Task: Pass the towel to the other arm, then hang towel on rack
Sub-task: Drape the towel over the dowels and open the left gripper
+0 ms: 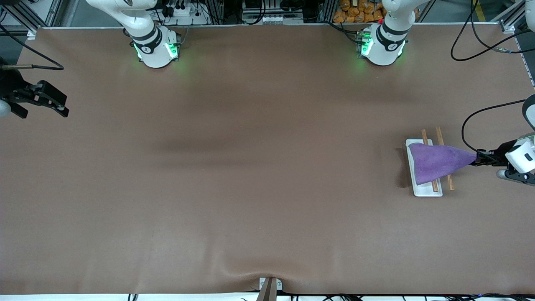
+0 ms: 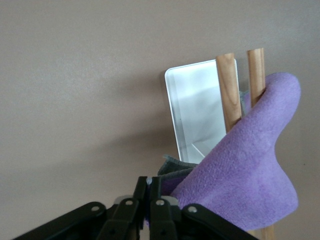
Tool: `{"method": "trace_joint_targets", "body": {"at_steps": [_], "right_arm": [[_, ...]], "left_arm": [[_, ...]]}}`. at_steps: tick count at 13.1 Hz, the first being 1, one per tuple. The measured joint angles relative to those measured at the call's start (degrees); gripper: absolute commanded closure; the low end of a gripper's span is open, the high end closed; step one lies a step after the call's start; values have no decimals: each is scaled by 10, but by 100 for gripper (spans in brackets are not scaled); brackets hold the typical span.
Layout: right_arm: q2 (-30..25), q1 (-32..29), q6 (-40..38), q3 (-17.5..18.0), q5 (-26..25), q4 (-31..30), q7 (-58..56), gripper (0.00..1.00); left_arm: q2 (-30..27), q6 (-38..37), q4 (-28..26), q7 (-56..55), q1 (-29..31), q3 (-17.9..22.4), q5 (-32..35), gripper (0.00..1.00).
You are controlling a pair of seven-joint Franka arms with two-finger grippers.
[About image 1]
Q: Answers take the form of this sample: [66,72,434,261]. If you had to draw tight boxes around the purple towel with grey trim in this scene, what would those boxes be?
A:
[408,142,478,186]

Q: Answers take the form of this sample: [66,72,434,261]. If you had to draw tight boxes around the white rack with wooden rods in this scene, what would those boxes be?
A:
[405,126,455,197]

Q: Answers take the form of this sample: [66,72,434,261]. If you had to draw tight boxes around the white power strip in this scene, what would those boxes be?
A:
[166,3,206,19]

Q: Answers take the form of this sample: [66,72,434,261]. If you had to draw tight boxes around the brown table mat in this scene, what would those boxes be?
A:
[0,24,535,295]

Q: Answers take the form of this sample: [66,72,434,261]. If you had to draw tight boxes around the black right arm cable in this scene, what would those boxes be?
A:
[0,24,64,71]

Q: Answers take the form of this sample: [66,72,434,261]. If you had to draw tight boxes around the aluminium frame profile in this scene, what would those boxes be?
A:
[499,0,535,88]
[0,0,63,40]

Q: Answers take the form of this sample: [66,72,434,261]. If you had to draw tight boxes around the aluminium camera post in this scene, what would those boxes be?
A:
[256,277,283,301]

